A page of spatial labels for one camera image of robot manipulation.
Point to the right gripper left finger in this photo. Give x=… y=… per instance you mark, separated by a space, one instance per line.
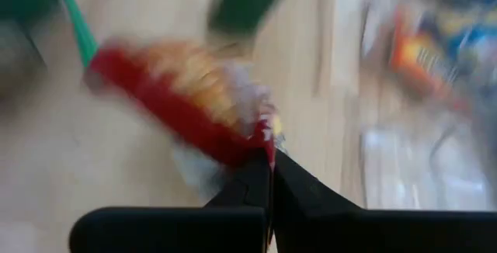
x=174 y=229

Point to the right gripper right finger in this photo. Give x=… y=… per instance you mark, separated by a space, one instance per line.
x=369 y=233

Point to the red snack packet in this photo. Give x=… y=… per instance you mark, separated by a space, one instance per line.
x=182 y=113

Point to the orange snack packet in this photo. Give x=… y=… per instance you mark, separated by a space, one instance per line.
x=419 y=66

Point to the blue yellow snack packet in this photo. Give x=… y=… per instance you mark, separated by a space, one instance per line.
x=466 y=35

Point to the clear plastic bin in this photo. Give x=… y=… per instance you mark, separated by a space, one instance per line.
x=407 y=167

